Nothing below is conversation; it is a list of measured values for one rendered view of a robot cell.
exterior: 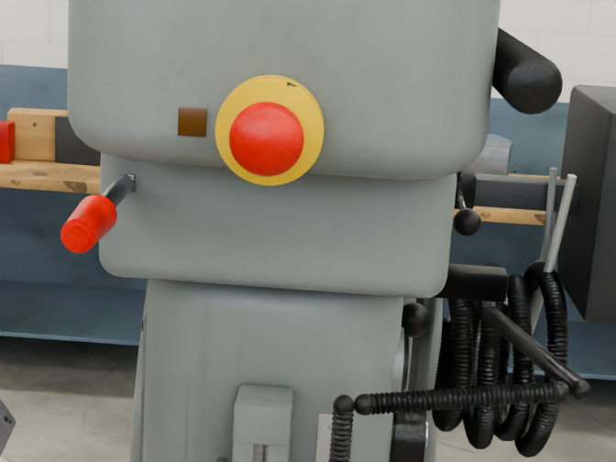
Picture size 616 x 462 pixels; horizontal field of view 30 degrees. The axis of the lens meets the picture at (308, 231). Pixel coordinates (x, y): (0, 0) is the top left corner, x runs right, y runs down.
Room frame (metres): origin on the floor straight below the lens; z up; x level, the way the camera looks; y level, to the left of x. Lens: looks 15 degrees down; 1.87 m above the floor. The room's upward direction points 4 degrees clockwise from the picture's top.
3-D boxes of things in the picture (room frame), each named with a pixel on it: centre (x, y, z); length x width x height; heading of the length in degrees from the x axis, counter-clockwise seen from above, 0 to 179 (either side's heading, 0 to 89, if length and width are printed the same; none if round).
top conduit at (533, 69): (0.89, -0.13, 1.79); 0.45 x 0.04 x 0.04; 179
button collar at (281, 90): (0.63, 0.02, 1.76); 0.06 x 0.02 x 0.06; 89
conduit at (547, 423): (1.12, -0.18, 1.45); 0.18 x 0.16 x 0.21; 179
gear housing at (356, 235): (0.90, 0.02, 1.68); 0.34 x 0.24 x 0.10; 179
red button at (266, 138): (0.61, 0.03, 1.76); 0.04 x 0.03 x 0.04; 89
